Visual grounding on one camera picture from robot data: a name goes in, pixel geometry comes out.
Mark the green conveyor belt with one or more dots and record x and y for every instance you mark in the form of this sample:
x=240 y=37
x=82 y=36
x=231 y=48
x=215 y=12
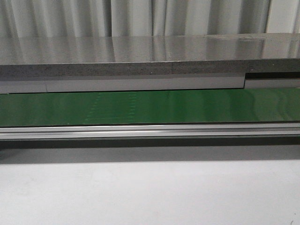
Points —
x=150 y=107

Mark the white pleated curtain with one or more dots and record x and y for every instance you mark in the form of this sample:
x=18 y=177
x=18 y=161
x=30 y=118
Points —
x=115 y=18

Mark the grey rear conveyor rail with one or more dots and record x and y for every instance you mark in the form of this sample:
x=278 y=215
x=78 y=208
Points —
x=151 y=82

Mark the aluminium front conveyor rail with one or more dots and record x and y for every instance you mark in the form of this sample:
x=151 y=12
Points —
x=151 y=131

